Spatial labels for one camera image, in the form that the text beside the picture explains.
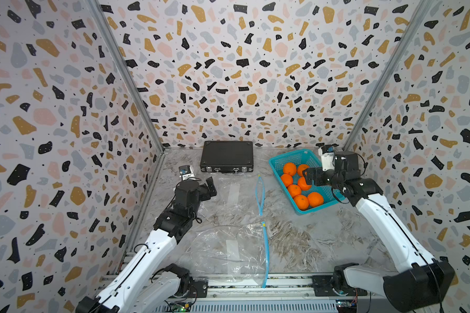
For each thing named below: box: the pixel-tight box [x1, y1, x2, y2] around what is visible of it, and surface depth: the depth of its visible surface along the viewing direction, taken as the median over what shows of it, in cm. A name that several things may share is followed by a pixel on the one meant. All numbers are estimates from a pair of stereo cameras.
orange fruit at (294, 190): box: [287, 183, 302, 198], surface depth 99 cm
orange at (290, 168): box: [283, 162, 298, 177], surface depth 106 cm
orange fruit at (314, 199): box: [307, 191, 325, 208], surface depth 94 cm
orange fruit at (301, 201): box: [293, 194, 310, 211], surface depth 92 cm
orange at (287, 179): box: [280, 173, 294, 188], surface depth 104 cm
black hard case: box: [199, 140, 254, 174], surface depth 109 cm
